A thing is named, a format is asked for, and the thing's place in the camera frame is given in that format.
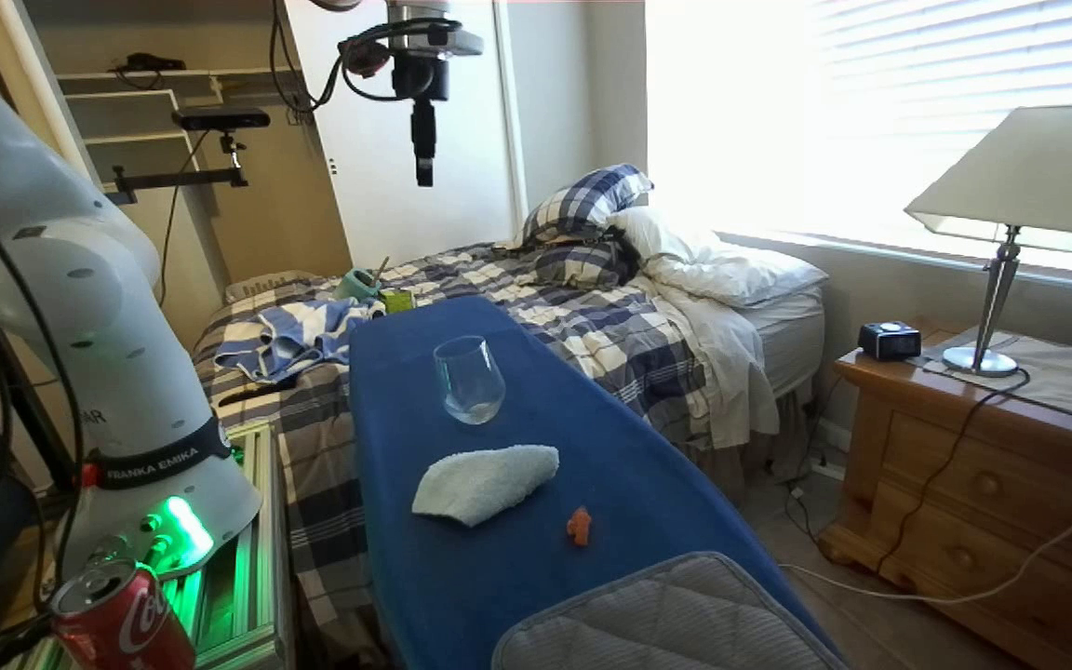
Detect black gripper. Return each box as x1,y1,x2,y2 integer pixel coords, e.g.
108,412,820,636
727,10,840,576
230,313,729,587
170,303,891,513
388,48,453,192

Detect small light blue towel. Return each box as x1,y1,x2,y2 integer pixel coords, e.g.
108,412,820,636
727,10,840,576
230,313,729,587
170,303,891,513
408,443,563,528

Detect clear glass cup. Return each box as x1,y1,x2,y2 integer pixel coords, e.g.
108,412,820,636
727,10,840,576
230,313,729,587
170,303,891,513
429,332,510,429

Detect small green toy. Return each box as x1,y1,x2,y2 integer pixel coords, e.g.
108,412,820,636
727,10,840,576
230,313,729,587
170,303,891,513
341,266,415,318

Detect blue plaid pillow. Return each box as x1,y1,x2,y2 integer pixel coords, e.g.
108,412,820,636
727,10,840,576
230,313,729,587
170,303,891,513
517,162,656,255

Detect blue white crumpled cloth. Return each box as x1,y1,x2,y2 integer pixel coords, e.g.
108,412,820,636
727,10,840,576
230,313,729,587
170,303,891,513
213,296,372,388

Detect white closet shelf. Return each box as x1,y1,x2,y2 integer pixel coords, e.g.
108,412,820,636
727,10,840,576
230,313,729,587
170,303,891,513
55,66,316,153

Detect bed with plaid blanket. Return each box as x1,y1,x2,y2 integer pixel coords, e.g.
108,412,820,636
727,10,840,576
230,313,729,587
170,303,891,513
192,234,830,664

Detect white pillow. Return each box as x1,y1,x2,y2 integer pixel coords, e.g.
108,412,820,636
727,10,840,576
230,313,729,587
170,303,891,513
609,205,830,313

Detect small orange object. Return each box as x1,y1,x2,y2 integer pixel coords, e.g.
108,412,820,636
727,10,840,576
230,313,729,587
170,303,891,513
563,503,594,553

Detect blue covered ironing board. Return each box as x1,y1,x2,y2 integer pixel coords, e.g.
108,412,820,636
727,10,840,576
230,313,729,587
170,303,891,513
346,296,853,670

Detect white window blinds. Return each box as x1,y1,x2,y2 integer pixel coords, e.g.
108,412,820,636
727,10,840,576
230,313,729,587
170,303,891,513
642,0,1072,270

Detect small black alarm clock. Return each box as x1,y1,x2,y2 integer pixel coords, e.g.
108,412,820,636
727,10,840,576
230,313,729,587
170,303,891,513
857,321,922,365

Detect grey quilted iron pad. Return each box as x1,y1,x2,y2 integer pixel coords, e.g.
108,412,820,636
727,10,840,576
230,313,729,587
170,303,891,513
489,546,843,670

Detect red cola can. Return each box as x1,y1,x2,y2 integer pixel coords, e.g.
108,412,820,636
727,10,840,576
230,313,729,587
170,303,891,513
47,568,198,670

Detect table lamp white shade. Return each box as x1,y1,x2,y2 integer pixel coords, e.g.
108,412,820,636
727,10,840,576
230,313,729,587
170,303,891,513
904,102,1072,379

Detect wooden nightstand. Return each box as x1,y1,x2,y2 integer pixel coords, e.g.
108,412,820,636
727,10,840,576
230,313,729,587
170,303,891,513
822,327,1072,670

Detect light cloth on nightstand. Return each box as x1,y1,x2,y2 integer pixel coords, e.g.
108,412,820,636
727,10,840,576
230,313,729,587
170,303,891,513
919,327,1072,434

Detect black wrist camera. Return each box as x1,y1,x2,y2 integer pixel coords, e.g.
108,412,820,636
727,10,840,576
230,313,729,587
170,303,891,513
338,30,399,84

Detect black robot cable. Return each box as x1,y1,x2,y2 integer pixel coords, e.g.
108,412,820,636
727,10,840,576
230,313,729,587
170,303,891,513
309,30,399,121

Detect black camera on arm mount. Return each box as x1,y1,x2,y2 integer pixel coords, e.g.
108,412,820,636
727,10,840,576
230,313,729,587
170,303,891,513
105,108,276,205

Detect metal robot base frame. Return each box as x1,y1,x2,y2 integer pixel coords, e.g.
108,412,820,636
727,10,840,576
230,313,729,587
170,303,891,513
11,422,299,670

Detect black lamp cord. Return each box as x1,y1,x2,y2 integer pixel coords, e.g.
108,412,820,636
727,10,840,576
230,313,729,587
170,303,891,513
874,368,1033,582

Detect white power cord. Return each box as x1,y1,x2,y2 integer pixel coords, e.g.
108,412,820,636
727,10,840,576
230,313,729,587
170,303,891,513
792,452,1072,611

